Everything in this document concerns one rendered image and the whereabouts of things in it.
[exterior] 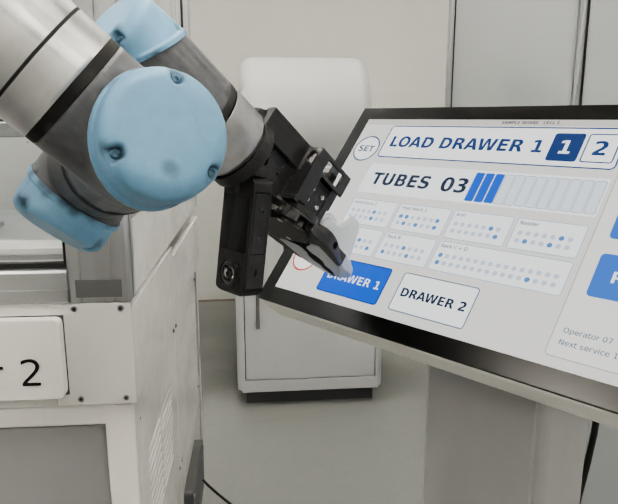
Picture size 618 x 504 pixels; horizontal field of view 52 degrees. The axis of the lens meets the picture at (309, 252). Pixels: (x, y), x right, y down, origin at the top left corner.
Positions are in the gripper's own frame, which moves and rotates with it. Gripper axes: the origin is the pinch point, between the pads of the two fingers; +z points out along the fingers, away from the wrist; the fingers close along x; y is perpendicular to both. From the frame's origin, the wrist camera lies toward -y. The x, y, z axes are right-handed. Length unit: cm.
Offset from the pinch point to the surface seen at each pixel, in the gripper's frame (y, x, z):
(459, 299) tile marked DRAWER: 1.4, -14.0, 2.4
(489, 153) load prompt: 19.3, -9.4, 2.4
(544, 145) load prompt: 20.7, -15.4, 2.4
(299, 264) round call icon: 1.0, 9.2, 2.4
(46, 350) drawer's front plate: -23.1, 32.8, -7.9
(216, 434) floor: -28, 138, 124
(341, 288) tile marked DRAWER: -0.7, 0.9, 2.4
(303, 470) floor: -24, 97, 129
